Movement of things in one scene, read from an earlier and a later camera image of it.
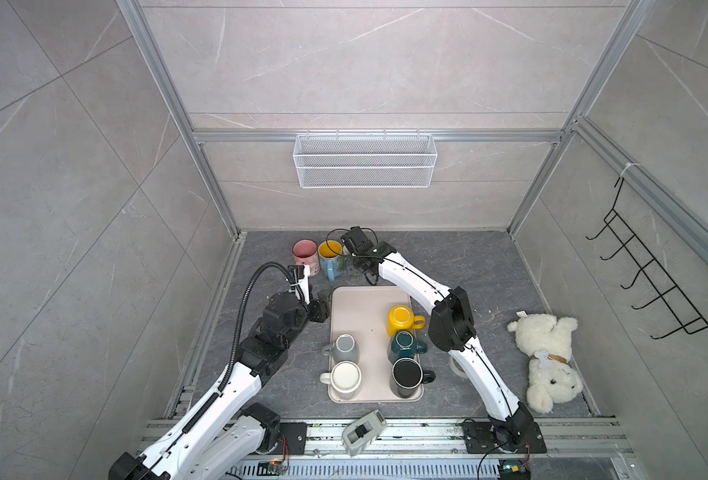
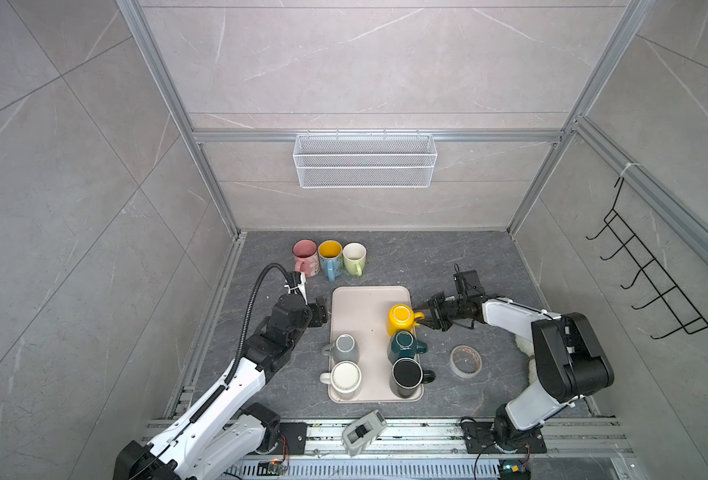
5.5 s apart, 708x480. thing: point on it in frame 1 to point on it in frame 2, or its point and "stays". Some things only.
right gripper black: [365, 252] to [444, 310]
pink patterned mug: [305, 253] stays
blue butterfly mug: [329, 252] stays
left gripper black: [320, 307] stays
